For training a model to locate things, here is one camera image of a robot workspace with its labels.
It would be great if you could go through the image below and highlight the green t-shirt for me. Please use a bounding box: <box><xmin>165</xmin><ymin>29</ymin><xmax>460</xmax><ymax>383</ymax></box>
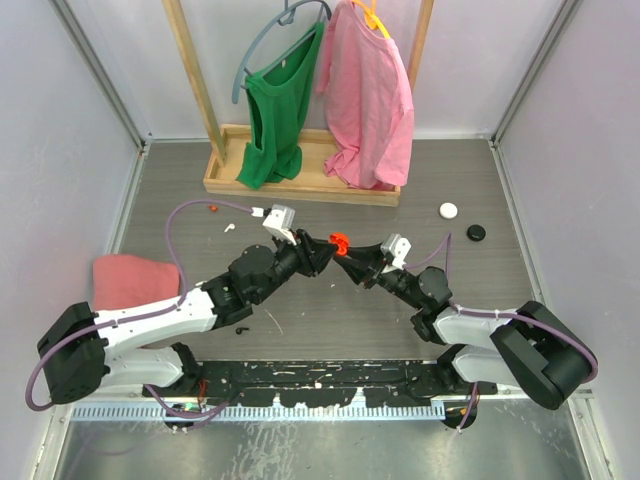
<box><xmin>237</xmin><ymin>21</ymin><xmax>325</xmax><ymax>190</ymax></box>

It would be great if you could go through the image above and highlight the yellow hanger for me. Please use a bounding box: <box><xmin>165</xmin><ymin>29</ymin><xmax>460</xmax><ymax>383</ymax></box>
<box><xmin>351</xmin><ymin>0</ymin><xmax>391</xmax><ymax>39</ymax></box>

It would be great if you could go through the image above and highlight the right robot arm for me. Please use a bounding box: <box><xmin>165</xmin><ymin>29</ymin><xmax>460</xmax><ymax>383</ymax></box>
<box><xmin>335</xmin><ymin>235</ymin><xmax>599</xmax><ymax>410</ymax></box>

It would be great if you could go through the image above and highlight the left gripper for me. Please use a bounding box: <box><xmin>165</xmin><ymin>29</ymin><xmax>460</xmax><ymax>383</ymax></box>
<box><xmin>253</xmin><ymin>228</ymin><xmax>337</xmax><ymax>304</ymax></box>

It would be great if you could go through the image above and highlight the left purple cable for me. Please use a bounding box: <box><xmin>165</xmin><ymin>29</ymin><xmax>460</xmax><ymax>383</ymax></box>
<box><xmin>24</xmin><ymin>199</ymin><xmax>261</xmax><ymax>431</ymax></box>

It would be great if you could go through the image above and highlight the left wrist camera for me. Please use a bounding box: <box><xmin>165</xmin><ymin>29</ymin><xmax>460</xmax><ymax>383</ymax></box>
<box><xmin>251</xmin><ymin>204</ymin><xmax>297</xmax><ymax>245</ymax></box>

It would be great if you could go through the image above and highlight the red folded cloth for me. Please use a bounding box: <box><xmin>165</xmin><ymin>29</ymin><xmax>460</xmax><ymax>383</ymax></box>
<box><xmin>92</xmin><ymin>254</ymin><xmax>180</xmax><ymax>310</ymax></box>

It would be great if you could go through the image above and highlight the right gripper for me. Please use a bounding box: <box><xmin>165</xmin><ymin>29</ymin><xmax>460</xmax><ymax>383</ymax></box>
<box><xmin>335</xmin><ymin>240</ymin><xmax>425</xmax><ymax>310</ymax></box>

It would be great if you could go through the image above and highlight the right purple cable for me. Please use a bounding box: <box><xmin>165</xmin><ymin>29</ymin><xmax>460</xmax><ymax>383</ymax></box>
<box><xmin>404</xmin><ymin>230</ymin><xmax>600</xmax><ymax>431</ymax></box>

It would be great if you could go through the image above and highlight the wooden clothes rack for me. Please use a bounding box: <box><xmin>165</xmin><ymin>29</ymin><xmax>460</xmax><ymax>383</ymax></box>
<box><xmin>162</xmin><ymin>0</ymin><xmax>435</xmax><ymax>208</ymax></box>

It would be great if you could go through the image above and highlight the pink t-shirt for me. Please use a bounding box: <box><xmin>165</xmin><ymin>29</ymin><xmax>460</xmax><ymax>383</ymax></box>
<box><xmin>316</xmin><ymin>1</ymin><xmax>414</xmax><ymax>190</ymax></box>

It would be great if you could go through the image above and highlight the white cable duct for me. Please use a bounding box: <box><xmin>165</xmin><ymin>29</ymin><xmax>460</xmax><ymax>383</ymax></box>
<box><xmin>71</xmin><ymin>398</ymin><xmax>446</xmax><ymax>422</ymax></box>

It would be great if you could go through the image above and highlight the grey-blue hanger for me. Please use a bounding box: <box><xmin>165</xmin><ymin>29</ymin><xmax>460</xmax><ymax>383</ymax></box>
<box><xmin>231</xmin><ymin>0</ymin><xmax>333</xmax><ymax>105</ymax></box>

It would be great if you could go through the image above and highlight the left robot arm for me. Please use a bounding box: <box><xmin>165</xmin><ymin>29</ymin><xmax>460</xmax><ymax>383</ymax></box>
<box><xmin>25</xmin><ymin>229</ymin><xmax>338</xmax><ymax>411</ymax></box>

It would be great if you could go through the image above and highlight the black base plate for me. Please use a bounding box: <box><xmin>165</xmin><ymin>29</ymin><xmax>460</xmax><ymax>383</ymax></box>
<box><xmin>156</xmin><ymin>360</ymin><xmax>472</xmax><ymax>408</ymax></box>

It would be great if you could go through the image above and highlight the orange earbud case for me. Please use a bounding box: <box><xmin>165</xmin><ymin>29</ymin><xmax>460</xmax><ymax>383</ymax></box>
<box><xmin>328</xmin><ymin>232</ymin><xmax>350</xmax><ymax>257</ymax></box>

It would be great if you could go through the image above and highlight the purple cable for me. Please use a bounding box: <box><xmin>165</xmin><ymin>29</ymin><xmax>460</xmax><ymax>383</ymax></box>
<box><xmin>404</xmin><ymin>230</ymin><xmax>600</xmax><ymax>431</ymax></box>
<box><xmin>24</xmin><ymin>199</ymin><xmax>261</xmax><ymax>431</ymax></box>

